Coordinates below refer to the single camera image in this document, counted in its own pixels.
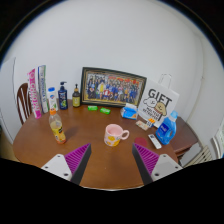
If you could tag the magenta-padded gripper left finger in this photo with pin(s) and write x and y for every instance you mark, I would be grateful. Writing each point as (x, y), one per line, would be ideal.
(77, 156)

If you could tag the small beige packet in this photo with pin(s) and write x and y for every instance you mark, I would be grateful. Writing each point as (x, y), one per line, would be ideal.
(142, 125)

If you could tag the pink patterned mug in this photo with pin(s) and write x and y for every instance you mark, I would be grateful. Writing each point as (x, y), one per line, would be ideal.
(112, 135)

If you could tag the tall white green wrap box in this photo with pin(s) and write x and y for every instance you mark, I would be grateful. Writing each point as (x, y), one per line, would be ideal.
(43, 88)

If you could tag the orange juice bottle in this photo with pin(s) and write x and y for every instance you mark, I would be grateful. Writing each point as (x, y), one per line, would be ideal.
(57, 128)

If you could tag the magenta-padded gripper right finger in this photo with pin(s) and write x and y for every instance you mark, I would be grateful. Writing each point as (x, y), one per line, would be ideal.
(146, 157)

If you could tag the brown wooden chair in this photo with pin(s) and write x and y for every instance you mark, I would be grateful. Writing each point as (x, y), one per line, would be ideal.
(23, 103)

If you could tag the blue detergent jug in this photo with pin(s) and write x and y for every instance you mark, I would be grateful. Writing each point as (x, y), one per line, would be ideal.
(165, 130)

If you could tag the blue tissue pack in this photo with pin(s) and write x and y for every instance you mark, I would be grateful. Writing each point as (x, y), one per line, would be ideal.
(129, 112)

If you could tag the white wall radiator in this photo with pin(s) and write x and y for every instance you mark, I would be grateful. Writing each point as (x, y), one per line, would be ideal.
(200, 156)

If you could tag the white paper gift bag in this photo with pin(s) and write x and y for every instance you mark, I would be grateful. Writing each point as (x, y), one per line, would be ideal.
(160, 100)

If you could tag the tall pink wrap box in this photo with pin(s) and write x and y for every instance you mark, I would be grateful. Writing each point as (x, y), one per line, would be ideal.
(34, 95)

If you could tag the white bottle with blue cap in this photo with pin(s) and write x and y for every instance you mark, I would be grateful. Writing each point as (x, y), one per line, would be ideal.
(53, 100)

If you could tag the framed group photo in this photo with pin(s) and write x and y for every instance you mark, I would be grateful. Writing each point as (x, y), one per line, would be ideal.
(112, 87)

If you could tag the dark blue pump bottle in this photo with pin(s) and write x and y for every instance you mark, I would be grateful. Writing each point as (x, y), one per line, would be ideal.
(63, 98)

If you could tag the dark amber pump bottle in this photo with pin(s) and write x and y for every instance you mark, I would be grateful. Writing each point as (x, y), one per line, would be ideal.
(76, 99)

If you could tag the flat round red coaster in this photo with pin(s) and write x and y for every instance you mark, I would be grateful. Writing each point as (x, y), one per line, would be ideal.
(141, 141)

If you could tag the white remote control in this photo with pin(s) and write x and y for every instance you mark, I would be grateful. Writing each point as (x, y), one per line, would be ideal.
(154, 141)

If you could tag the colourful puzzle cube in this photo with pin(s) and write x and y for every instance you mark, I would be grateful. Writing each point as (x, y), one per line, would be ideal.
(151, 122)

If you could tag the white door panel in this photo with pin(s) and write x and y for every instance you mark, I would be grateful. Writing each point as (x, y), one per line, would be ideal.
(7, 96)

